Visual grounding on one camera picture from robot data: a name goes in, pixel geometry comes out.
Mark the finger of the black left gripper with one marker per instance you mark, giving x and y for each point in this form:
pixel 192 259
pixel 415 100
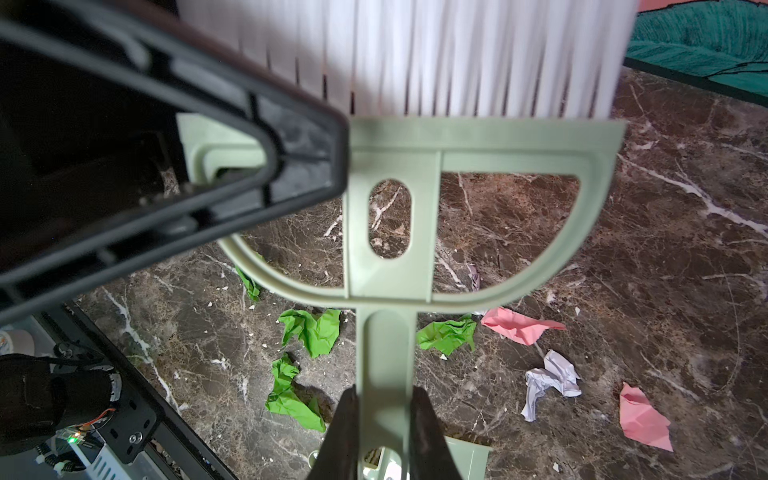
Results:
pixel 132 131

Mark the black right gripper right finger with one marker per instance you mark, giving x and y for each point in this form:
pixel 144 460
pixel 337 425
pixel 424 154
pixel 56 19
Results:
pixel 432 438

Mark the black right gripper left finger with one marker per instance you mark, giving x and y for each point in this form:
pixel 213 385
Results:
pixel 338 455

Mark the light green plastic dustpan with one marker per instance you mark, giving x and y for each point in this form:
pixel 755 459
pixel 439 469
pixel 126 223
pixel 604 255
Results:
pixel 455 459

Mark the light green hand brush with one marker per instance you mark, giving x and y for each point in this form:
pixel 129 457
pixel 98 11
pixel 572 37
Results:
pixel 436 87

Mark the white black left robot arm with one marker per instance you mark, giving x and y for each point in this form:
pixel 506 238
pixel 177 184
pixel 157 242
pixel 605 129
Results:
pixel 87 382

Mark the green paper scrap front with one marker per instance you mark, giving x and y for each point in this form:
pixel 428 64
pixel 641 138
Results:
pixel 283 399

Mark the green paper scrap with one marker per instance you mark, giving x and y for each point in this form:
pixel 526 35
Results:
pixel 253 289
pixel 318 334
pixel 448 336
pixel 283 399

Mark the green paper scrap upper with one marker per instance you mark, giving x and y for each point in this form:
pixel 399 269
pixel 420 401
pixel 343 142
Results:
pixel 448 336

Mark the green paper scrap middle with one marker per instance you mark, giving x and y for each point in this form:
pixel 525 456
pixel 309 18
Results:
pixel 318 334

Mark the white crumpled paper scrap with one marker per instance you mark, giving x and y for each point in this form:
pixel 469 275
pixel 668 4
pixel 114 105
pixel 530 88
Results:
pixel 557 373

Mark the pink paper scrap long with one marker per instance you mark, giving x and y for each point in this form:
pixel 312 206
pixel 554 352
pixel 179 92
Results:
pixel 518 327

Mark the white printed paper scrap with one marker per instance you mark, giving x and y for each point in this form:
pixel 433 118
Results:
pixel 475 277

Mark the green paper scrap far left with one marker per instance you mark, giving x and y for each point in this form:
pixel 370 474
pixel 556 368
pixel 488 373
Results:
pixel 253 289

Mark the pink paper scrap right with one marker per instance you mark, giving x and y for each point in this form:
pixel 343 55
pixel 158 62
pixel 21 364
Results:
pixel 640 421

